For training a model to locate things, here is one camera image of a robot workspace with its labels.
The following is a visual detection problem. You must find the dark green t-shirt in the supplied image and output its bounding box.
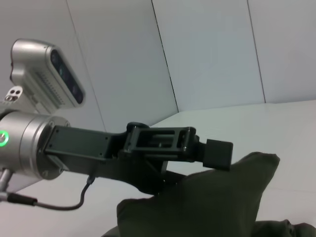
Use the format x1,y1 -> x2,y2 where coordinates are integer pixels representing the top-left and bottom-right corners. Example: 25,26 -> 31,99
100,151 -> 316,237

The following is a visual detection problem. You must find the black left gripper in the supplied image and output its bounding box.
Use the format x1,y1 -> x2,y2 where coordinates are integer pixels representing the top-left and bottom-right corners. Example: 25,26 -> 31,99
42,120 -> 180,196

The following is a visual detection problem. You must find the left arm cable with connector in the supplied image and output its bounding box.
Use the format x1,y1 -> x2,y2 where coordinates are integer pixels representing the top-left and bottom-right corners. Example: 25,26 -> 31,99
0,167 -> 97,212

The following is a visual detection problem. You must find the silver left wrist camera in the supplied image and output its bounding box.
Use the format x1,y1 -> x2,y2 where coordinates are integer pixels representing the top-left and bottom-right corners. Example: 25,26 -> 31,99
0,38 -> 86,115

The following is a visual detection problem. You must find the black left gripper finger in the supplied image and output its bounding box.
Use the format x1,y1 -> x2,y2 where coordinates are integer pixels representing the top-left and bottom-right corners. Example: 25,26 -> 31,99
122,121 -> 234,172

